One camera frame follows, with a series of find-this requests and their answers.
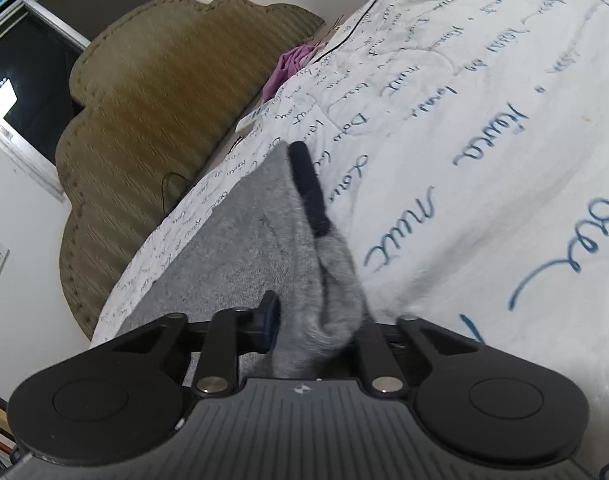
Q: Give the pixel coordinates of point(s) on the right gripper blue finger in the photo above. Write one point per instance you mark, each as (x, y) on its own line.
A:
(269, 309)

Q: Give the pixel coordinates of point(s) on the grey and navy knit garment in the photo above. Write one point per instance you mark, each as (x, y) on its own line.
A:
(270, 234)

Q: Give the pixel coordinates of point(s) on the white power strip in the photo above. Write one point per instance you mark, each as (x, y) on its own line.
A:
(250, 118)

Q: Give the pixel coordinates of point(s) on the olive cloud-shaped headboard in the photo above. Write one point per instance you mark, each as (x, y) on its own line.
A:
(159, 90)

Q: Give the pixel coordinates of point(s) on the purple crumpled cloth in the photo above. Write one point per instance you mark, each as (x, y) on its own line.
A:
(289, 63)

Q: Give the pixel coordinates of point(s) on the white quilt with blue script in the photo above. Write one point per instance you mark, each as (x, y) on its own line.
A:
(463, 152)

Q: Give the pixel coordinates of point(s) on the dark aluminium-framed window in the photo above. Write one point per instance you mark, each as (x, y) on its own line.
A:
(40, 40)

